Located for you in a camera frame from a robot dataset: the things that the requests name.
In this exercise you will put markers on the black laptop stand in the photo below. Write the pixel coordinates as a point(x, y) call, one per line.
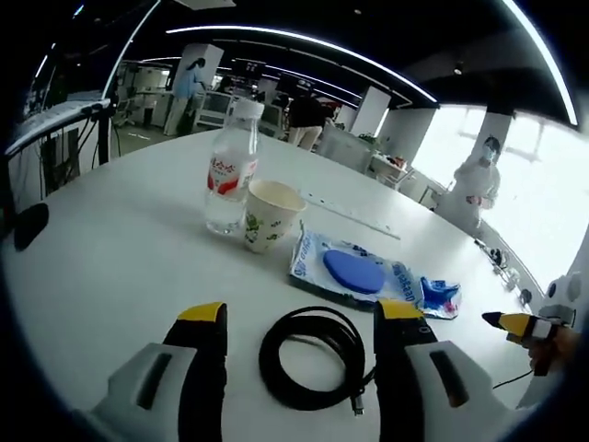
point(103, 133)

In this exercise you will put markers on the silver laptop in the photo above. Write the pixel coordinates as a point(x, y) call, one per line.
point(50, 115)

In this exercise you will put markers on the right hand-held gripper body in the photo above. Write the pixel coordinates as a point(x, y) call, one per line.
point(561, 299)

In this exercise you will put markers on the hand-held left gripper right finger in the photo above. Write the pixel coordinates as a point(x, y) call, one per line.
point(396, 377)

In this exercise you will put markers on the paper cup green print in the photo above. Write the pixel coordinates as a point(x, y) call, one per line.
point(267, 221)

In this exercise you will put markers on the clear water bottle red label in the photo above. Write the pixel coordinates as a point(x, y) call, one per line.
point(230, 175)

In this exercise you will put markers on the clear packet with blue sponge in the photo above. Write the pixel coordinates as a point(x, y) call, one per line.
point(354, 274)

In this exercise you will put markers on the small clutter on table edge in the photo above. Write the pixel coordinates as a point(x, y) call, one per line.
point(504, 271)

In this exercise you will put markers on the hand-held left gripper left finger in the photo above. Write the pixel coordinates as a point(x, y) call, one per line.
point(202, 368)

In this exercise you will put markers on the black oval pouch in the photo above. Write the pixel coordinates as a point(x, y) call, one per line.
point(30, 225)

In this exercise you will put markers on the white table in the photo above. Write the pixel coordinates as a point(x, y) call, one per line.
point(115, 276)

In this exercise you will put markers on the person's right hand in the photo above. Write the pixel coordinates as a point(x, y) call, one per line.
point(554, 352)

